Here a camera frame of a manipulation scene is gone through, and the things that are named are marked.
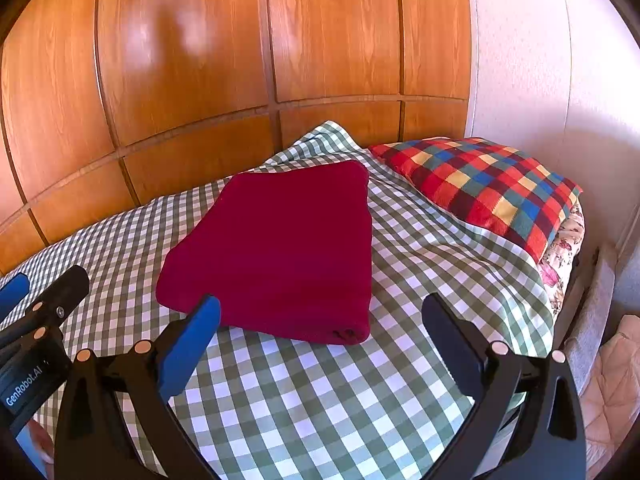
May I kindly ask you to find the dark red knit garment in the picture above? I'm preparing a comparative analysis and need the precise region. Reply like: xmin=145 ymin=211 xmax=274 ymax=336
xmin=155 ymin=160 xmax=372 ymax=346

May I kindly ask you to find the person left hand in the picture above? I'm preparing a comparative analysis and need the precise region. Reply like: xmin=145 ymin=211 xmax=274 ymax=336
xmin=16 ymin=419 xmax=54 ymax=479

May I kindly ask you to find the pink quilted cushion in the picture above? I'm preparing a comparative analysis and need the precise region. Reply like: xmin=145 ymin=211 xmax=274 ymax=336
xmin=580 ymin=314 xmax=639 ymax=479

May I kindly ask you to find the floral mattress edge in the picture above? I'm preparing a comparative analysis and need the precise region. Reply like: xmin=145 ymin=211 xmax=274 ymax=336
xmin=538 ymin=202 xmax=586 ymax=320

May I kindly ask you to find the wooden panel headboard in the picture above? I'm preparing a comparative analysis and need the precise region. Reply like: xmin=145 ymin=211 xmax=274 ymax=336
xmin=1 ymin=0 xmax=472 ymax=271

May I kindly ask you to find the multicolour plaid pillow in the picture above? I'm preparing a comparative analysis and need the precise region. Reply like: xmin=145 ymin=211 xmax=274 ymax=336
xmin=369 ymin=138 xmax=582 ymax=261

